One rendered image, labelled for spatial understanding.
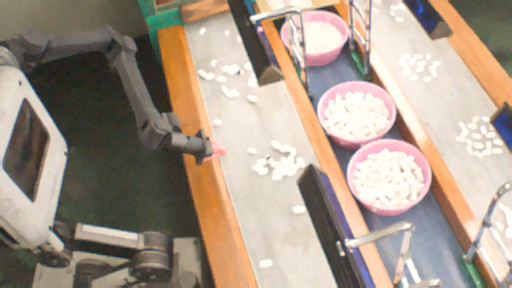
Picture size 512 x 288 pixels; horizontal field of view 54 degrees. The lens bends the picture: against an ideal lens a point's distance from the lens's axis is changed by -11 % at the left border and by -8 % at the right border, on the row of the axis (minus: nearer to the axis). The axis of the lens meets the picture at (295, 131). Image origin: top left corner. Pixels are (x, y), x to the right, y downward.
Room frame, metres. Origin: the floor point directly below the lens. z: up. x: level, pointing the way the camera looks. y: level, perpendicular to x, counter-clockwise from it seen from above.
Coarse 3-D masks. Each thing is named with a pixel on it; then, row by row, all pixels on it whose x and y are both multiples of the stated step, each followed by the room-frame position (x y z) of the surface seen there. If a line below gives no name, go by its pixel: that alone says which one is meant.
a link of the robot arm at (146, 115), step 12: (132, 48) 1.31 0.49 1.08; (120, 60) 1.27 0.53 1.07; (132, 60) 1.28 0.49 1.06; (120, 72) 1.23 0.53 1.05; (132, 72) 1.21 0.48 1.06; (132, 84) 1.16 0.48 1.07; (132, 96) 1.12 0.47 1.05; (144, 96) 1.12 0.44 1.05; (132, 108) 1.09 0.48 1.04; (144, 108) 1.05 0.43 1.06; (144, 120) 1.02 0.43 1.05; (144, 132) 0.98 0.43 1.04; (156, 132) 0.97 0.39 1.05; (144, 144) 0.96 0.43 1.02; (156, 144) 0.96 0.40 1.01
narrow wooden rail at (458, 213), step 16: (384, 64) 1.41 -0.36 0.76; (384, 80) 1.33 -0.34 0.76; (400, 96) 1.24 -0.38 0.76; (400, 112) 1.17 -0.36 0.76; (400, 128) 1.15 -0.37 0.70; (416, 128) 1.09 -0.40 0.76; (416, 144) 1.03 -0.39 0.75; (432, 144) 1.02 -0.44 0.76; (432, 160) 0.96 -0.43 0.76; (432, 176) 0.91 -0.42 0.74; (448, 176) 0.89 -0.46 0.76; (448, 192) 0.83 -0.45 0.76; (448, 208) 0.79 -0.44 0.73; (464, 208) 0.76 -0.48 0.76; (464, 224) 0.71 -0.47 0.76; (464, 240) 0.67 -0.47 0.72; (480, 256) 0.60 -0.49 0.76; (496, 256) 0.59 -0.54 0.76; (480, 272) 0.57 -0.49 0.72
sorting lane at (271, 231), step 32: (192, 32) 1.76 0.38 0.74; (224, 64) 1.54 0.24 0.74; (224, 96) 1.36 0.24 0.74; (256, 96) 1.34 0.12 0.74; (288, 96) 1.32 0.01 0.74; (224, 128) 1.21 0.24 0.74; (256, 128) 1.20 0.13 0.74; (288, 128) 1.18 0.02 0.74; (224, 160) 1.08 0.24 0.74; (256, 160) 1.06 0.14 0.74; (256, 192) 0.94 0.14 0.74; (288, 192) 0.92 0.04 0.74; (256, 224) 0.82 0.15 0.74; (288, 224) 0.81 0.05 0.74; (256, 256) 0.71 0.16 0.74; (288, 256) 0.70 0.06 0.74; (320, 256) 0.69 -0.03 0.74
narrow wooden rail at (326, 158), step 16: (272, 32) 1.66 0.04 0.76; (288, 64) 1.46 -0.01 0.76; (288, 80) 1.38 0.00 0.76; (304, 96) 1.29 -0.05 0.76; (304, 112) 1.22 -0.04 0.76; (304, 128) 1.16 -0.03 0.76; (320, 128) 1.14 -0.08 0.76; (320, 144) 1.08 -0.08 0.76; (320, 160) 1.01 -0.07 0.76; (336, 160) 1.00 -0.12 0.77; (336, 176) 0.94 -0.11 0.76; (336, 192) 0.89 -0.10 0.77; (352, 208) 0.82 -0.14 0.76; (352, 224) 0.77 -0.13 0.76; (368, 256) 0.65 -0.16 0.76; (384, 272) 0.60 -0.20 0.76
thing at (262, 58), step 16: (240, 0) 1.44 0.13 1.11; (240, 16) 1.38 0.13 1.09; (240, 32) 1.33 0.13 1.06; (256, 32) 1.26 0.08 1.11; (256, 48) 1.20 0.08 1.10; (272, 48) 1.24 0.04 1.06; (256, 64) 1.16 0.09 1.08; (272, 64) 1.12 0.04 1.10; (256, 80) 1.12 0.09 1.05; (272, 80) 1.10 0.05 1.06
